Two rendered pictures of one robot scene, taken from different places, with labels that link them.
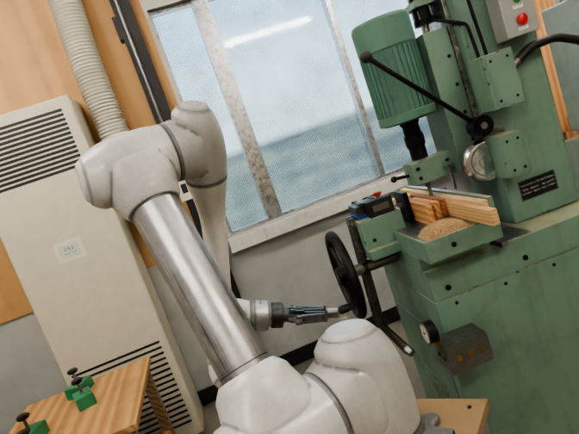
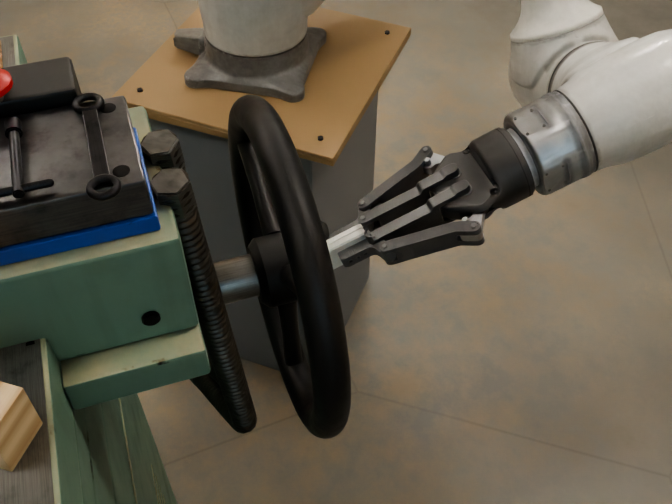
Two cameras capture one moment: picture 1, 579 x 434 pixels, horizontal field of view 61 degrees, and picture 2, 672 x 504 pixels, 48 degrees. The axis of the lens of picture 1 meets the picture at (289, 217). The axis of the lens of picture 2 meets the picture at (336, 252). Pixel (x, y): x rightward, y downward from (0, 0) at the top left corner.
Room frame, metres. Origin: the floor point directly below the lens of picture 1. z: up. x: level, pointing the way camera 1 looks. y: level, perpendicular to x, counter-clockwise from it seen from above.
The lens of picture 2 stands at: (1.90, -0.16, 1.29)
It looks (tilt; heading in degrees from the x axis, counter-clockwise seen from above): 48 degrees down; 166
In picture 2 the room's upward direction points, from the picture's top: straight up
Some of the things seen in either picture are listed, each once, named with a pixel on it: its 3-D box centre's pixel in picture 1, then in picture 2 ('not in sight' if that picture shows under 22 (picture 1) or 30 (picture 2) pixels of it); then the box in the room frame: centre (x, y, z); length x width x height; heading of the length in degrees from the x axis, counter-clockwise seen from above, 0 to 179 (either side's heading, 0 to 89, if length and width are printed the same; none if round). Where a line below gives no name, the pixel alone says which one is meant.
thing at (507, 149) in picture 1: (507, 154); not in sight; (1.37, -0.64, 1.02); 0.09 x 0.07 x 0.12; 5
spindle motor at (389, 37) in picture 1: (393, 71); not in sight; (1.51, -0.44, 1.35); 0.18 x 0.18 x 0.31
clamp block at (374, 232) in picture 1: (376, 226); (74, 234); (1.51, -0.25, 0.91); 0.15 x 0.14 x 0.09; 5
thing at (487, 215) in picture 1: (438, 205); not in sight; (1.48, -0.45, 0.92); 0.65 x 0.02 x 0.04; 5
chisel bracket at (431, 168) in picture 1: (430, 170); not in sight; (1.51, -0.46, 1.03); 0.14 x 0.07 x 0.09; 95
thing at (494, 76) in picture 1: (495, 80); not in sight; (1.38, -0.67, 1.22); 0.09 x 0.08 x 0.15; 95
